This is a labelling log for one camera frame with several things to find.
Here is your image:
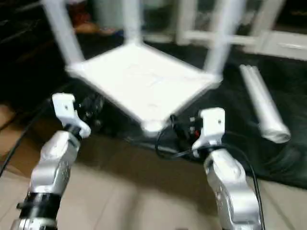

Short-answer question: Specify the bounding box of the white plastic table top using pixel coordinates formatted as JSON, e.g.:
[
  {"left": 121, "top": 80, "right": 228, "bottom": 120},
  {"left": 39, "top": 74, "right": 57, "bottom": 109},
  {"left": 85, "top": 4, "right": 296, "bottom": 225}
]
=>
[{"left": 65, "top": 42, "right": 224, "bottom": 133}]

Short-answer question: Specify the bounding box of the white plastic table leg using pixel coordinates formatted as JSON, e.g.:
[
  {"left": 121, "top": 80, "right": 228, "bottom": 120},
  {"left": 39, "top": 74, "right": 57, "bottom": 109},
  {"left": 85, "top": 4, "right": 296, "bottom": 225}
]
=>
[
  {"left": 42, "top": 0, "right": 86, "bottom": 66},
  {"left": 122, "top": 0, "right": 143, "bottom": 46},
  {"left": 204, "top": 0, "right": 246, "bottom": 75},
  {"left": 239, "top": 64, "right": 292, "bottom": 144}
]

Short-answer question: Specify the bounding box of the black mat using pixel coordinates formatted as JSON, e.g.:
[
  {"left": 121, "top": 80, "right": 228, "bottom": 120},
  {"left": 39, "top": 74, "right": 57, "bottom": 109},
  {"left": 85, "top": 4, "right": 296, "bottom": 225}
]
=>
[{"left": 0, "top": 31, "right": 307, "bottom": 190}]

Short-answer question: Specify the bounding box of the white glass-door cabinet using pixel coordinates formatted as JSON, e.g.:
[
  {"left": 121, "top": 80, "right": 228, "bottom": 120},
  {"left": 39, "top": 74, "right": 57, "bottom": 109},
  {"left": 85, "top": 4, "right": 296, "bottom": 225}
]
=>
[{"left": 177, "top": 0, "right": 284, "bottom": 48}]

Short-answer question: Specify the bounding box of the white drawer unit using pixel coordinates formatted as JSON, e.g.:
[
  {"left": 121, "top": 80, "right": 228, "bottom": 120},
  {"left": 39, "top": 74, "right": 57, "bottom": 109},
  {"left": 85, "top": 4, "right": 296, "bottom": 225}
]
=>
[{"left": 259, "top": 31, "right": 307, "bottom": 61}]

